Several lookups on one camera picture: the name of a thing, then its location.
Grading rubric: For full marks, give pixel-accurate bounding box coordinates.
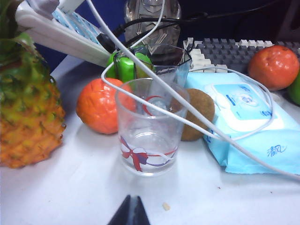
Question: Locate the light blue wet wipes pack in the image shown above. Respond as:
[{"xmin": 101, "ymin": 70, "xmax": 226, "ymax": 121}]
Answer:
[{"xmin": 185, "ymin": 71, "xmax": 300, "ymax": 176}]

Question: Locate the white charging cable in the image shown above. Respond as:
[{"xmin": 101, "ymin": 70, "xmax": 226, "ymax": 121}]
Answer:
[{"xmin": 85, "ymin": 0, "xmax": 300, "ymax": 181}]

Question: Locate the long black cable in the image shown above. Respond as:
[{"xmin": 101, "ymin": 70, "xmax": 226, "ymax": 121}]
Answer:
[{"xmin": 112, "ymin": 0, "xmax": 291, "ymax": 36}]

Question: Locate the yellow pineapple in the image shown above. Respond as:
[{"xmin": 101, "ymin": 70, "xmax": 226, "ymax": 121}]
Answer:
[{"xmin": 0, "ymin": 0, "xmax": 67, "ymax": 169}]

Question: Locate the white power strip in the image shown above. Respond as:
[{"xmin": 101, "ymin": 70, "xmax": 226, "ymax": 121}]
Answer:
[{"xmin": 15, "ymin": 0, "xmax": 113, "ymax": 68}]

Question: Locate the black plug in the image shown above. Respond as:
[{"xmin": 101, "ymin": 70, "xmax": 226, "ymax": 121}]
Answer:
[{"xmin": 97, "ymin": 33, "xmax": 116, "ymax": 53}]

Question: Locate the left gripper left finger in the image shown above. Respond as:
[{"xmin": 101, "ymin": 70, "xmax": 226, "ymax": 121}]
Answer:
[{"xmin": 107, "ymin": 194, "xmax": 132, "ymax": 225}]

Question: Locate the green apple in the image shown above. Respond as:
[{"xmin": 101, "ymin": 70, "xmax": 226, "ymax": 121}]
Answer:
[
  {"xmin": 287, "ymin": 72, "xmax": 300, "ymax": 105},
  {"xmin": 106, "ymin": 51, "xmax": 153, "ymax": 83}
]

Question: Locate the shiny orange fruit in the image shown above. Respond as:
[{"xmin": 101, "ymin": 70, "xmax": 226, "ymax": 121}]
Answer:
[{"xmin": 247, "ymin": 45, "xmax": 300, "ymax": 91}]

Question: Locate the grey monitor stand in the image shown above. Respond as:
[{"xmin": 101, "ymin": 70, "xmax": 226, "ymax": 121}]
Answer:
[{"xmin": 276, "ymin": 0, "xmax": 300, "ymax": 44}]

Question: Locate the silver faceted figurine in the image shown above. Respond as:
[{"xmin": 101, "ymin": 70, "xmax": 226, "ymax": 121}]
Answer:
[{"xmin": 124, "ymin": 0, "xmax": 183, "ymax": 55}]

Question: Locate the clear plastic cup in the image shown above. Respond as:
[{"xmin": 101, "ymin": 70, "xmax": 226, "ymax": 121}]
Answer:
[{"xmin": 114, "ymin": 78, "xmax": 190, "ymax": 177}]

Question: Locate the brown kiwi fruit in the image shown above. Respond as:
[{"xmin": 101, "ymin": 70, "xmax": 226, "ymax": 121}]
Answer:
[{"xmin": 170, "ymin": 88, "xmax": 215, "ymax": 142}]

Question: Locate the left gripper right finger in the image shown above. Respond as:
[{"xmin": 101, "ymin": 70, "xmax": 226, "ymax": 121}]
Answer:
[{"xmin": 131, "ymin": 195, "xmax": 151, "ymax": 225}]

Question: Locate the grey white plug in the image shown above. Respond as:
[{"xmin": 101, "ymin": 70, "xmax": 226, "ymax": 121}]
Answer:
[{"xmin": 32, "ymin": 0, "xmax": 60, "ymax": 20}]

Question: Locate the wrinkled orange fruit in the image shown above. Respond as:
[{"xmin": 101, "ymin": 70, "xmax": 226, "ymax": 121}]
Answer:
[{"xmin": 76, "ymin": 78, "xmax": 136, "ymax": 135}]

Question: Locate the white and grey keyboard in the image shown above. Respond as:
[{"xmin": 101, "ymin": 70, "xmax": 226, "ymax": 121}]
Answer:
[{"xmin": 182, "ymin": 37, "xmax": 300, "ymax": 74}]

